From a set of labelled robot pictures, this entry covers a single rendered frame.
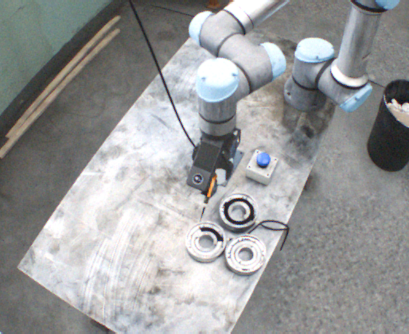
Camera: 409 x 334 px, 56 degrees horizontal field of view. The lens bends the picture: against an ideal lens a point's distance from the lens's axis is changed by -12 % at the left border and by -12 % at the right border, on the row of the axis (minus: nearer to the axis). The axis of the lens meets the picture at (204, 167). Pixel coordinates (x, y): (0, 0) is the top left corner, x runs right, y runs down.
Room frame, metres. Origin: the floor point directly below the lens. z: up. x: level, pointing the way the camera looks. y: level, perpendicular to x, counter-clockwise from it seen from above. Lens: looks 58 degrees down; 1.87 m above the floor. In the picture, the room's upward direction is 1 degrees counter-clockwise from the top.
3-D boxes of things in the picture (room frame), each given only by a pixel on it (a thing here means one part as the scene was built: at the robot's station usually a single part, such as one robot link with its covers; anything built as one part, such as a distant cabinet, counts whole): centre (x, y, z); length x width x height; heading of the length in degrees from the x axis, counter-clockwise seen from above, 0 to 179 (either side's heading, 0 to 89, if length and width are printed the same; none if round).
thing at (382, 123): (1.25, -1.04, 0.21); 0.34 x 0.34 x 0.43
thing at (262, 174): (0.66, -0.16, 0.82); 0.08 x 0.07 x 0.05; 151
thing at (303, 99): (0.95, -0.34, 0.85); 0.15 x 0.15 x 0.10
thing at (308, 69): (0.94, -0.35, 0.97); 0.13 x 0.12 x 0.14; 37
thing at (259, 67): (0.62, -0.10, 1.27); 0.11 x 0.11 x 0.08; 37
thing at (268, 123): (0.73, -0.01, 0.79); 1.20 x 0.60 x 0.02; 151
